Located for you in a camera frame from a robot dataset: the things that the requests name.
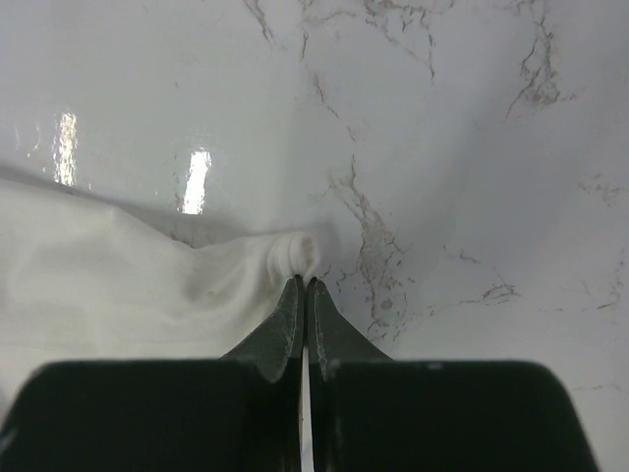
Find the white t shirt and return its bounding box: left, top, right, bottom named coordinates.
left=1, top=181, right=320, bottom=398

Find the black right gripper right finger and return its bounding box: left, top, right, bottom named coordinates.
left=305, top=278, right=390, bottom=471

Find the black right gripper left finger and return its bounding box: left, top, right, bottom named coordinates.
left=221, top=276, right=306, bottom=471

